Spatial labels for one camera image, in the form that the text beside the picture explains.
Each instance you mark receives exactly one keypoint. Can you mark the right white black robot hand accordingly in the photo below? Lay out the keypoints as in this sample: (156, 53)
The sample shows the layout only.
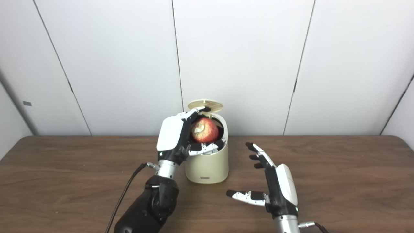
(281, 187)

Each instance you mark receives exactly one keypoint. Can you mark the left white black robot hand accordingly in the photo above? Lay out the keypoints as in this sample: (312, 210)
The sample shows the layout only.
(169, 134)

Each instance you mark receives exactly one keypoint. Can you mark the red apple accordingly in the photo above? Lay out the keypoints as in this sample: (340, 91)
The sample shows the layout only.
(205, 131)

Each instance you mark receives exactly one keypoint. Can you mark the cream round bin lid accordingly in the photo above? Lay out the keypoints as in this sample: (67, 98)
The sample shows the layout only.
(210, 104)

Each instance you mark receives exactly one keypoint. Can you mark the cream-colored bin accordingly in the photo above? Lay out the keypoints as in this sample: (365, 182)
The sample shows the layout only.
(207, 168)

